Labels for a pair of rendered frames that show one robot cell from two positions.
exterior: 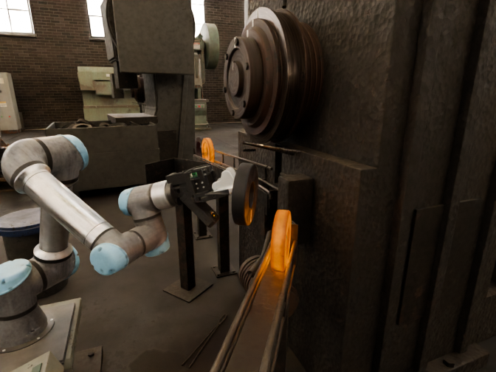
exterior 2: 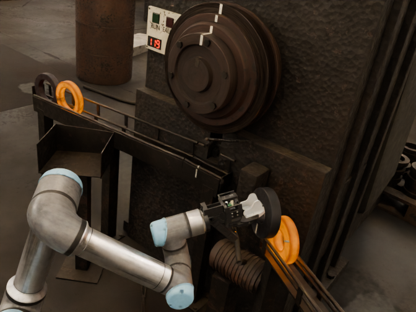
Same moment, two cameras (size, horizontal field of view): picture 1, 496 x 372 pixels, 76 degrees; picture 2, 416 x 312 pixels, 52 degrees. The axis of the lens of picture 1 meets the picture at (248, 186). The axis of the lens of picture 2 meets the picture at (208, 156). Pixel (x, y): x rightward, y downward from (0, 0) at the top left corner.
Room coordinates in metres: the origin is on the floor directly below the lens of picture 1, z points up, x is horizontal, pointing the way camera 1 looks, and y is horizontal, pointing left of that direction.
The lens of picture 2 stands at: (-0.03, 0.78, 1.58)
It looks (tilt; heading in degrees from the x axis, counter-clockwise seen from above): 28 degrees down; 326
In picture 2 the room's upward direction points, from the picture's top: 9 degrees clockwise
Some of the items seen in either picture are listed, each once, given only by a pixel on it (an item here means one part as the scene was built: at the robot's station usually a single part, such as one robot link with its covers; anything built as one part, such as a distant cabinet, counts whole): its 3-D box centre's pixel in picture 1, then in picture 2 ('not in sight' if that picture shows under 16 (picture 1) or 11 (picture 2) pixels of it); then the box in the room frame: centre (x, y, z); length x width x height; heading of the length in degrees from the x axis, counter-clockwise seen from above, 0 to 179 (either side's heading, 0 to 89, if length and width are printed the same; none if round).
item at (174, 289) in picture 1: (181, 229); (78, 207); (1.59, 0.36, 0.36); 0.26 x 0.20 x 0.72; 57
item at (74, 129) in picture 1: (106, 154); not in sight; (3.55, 1.60, 0.39); 1.03 x 0.83 x 0.79; 116
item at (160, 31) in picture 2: not in sight; (169, 34); (1.60, -0.04, 1.15); 0.26 x 0.02 x 0.18; 22
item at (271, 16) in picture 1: (265, 80); (216, 69); (1.25, -0.06, 1.11); 0.47 x 0.06 x 0.47; 22
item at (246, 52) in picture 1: (240, 79); (200, 73); (1.21, 0.03, 1.11); 0.28 x 0.06 x 0.28; 22
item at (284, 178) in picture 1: (294, 209); (250, 194); (1.03, -0.16, 0.68); 0.11 x 0.08 x 0.24; 112
